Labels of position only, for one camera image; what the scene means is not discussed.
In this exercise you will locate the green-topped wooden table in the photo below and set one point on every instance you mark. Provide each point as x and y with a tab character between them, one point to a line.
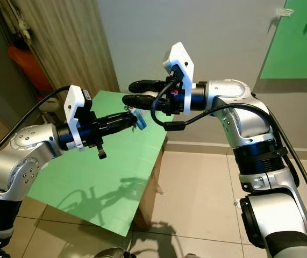
99	188

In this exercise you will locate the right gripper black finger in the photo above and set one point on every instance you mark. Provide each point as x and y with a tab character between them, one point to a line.
142	103
148	86

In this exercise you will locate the white wall hook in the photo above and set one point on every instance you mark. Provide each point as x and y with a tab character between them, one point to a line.
285	12

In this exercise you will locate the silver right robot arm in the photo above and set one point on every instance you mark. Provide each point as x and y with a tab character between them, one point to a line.
244	107

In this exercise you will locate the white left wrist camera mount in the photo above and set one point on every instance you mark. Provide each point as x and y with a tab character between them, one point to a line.
75	105

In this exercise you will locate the small blue tag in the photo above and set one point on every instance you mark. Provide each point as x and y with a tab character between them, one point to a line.
141	121

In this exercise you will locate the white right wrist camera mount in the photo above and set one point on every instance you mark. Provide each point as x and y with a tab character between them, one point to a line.
180	59

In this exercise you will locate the orange container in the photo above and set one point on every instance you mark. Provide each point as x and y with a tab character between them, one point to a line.
29	70

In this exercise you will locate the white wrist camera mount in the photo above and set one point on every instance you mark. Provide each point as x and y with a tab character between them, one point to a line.
180	59
75	105

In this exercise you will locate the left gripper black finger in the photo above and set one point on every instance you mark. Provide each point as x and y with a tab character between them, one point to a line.
115	129
118	119

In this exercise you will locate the robot left leg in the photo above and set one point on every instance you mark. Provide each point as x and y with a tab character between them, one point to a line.
113	253

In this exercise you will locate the wooden cabinet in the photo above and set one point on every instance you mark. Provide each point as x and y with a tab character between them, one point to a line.
67	43

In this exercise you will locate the green wall board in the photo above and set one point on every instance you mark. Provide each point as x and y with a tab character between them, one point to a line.
293	54

